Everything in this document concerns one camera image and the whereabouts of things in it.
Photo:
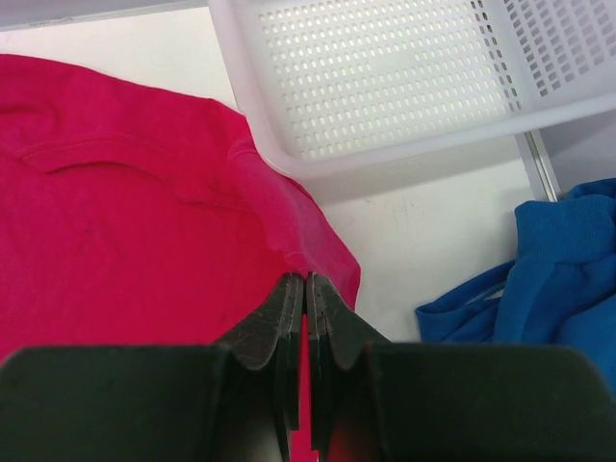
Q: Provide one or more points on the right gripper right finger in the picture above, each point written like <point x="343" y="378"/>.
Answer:
<point x="342" y="417"/>

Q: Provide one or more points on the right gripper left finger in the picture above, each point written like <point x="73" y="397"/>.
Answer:
<point x="266" y="346"/>

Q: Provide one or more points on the red t shirt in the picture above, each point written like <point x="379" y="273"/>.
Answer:
<point x="132" y="215"/>

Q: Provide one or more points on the blue t shirt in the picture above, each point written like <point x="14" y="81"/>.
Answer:
<point x="560" y="285"/>

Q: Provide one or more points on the white perforated plastic basket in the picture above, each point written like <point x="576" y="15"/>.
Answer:
<point x="329" y="86"/>

